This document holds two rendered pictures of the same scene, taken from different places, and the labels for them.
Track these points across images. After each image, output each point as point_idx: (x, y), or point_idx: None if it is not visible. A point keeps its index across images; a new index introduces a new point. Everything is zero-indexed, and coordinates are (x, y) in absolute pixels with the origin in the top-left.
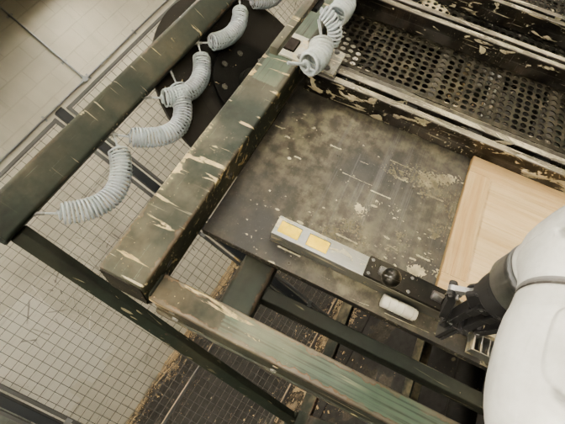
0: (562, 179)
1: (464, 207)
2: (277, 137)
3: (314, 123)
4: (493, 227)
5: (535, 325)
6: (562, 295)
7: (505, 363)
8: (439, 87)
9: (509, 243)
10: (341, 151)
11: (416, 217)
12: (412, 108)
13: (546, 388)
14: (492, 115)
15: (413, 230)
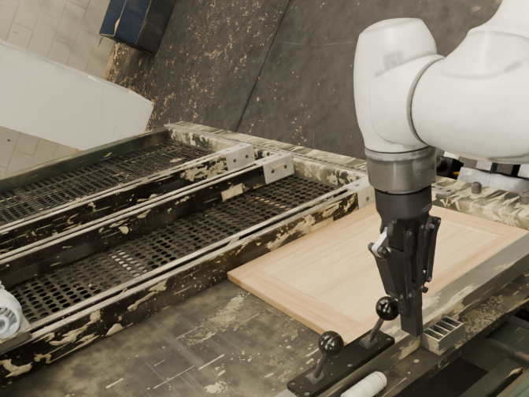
0: (295, 224)
1: (277, 297)
2: None
3: (61, 394)
4: (312, 285)
5: (449, 87)
6: (430, 76)
7: (476, 109)
8: (129, 273)
9: (335, 281)
10: (126, 379)
11: (262, 340)
12: (138, 286)
13: (504, 76)
14: (194, 250)
15: (275, 348)
